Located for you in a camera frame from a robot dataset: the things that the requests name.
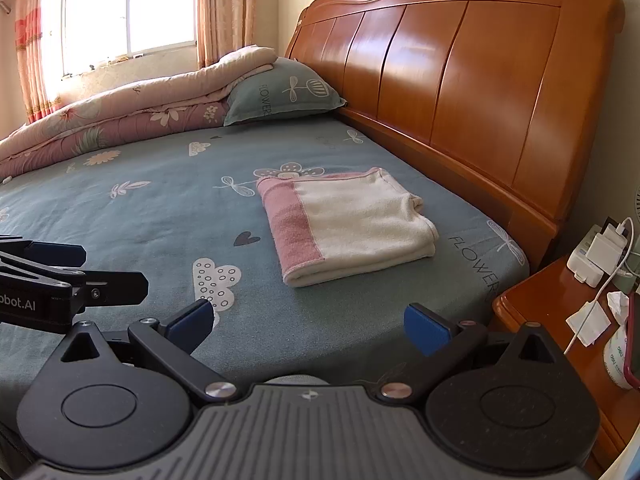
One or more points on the green printed pillow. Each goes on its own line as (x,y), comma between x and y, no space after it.
(280,90)

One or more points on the pink patterned curtain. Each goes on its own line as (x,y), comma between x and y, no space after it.
(37,40)
(225,10)

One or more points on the white charger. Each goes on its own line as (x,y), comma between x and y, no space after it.
(607,250)

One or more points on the wooden nightstand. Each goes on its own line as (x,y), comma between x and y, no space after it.
(575,385)

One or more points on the white socket box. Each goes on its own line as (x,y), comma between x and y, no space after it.
(580,265)

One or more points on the pink and white sweater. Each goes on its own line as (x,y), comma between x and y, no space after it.
(360,225)

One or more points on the crumpled white tissue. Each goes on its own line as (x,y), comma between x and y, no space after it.
(617,307)

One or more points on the folded white paper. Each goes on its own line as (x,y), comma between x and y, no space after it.
(587,322)

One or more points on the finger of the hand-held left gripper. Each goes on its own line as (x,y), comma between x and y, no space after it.
(117,287)
(60,255)

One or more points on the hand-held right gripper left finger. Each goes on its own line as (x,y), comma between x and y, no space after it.
(192,325)

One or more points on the pink floral quilt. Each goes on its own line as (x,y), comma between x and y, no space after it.
(125,110)

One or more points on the red phone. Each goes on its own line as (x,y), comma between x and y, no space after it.
(632,340)

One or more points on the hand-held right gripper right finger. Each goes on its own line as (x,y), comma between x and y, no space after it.
(425,327)

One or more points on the wooden headboard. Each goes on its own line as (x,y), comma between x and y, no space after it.
(475,85)

